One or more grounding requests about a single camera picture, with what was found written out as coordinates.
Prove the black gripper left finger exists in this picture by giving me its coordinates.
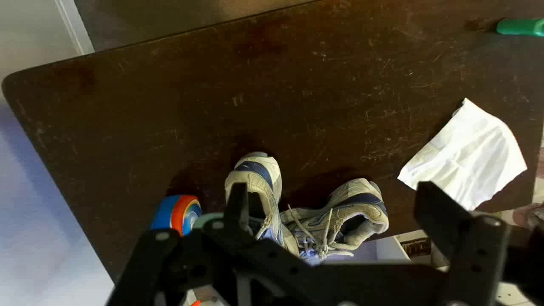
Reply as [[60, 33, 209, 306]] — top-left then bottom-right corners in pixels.
[[223, 182, 252, 233]]

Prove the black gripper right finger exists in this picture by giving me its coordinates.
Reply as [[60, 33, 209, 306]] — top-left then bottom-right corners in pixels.
[[413, 181, 475, 255]]

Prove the white paper napkin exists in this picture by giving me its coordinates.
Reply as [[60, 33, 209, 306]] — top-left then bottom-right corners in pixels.
[[396, 97, 529, 213]]

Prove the blue orange spray bottle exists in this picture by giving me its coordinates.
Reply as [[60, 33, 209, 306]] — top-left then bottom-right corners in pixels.
[[150, 194, 204, 237]]

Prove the green marker pen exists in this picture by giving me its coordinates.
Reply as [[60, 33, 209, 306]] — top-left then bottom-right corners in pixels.
[[495, 17, 544, 39]]

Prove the grey blue running shoe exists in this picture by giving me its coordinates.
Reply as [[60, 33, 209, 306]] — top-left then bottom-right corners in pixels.
[[223, 150, 286, 252], [279, 177, 391, 267]]

